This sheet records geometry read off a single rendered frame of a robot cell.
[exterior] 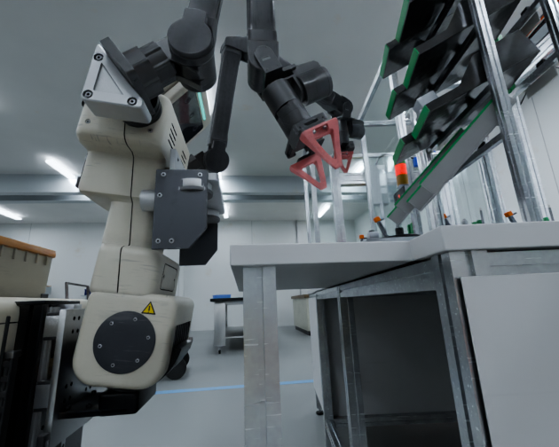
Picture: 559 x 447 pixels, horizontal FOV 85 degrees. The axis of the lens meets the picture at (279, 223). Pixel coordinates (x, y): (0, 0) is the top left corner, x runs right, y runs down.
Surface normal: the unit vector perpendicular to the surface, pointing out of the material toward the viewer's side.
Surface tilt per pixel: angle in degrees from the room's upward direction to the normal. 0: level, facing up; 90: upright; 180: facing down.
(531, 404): 90
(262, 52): 90
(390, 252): 90
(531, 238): 90
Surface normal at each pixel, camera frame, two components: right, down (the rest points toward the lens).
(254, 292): 0.11, -0.25
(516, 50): -0.18, -0.24
